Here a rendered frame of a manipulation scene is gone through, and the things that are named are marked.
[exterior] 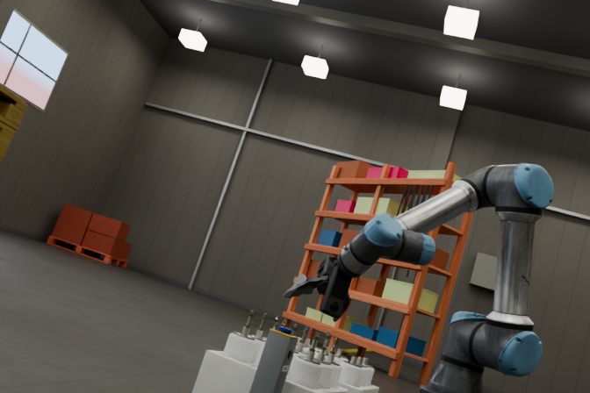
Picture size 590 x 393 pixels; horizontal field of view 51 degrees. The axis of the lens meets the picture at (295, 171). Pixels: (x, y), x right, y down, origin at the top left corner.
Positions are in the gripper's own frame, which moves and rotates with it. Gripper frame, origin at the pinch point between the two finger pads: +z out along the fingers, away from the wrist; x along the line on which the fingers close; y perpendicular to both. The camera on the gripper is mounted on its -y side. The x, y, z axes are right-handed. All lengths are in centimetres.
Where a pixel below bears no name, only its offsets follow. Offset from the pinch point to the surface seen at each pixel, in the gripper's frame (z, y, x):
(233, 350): 49, 15, 1
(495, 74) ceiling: 267, 938, -405
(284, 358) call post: 25.4, 2.7, -6.4
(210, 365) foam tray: 54, 10, 6
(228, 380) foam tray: 51, 6, -1
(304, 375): 35.9, 8.0, -18.4
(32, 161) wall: 789, 722, 239
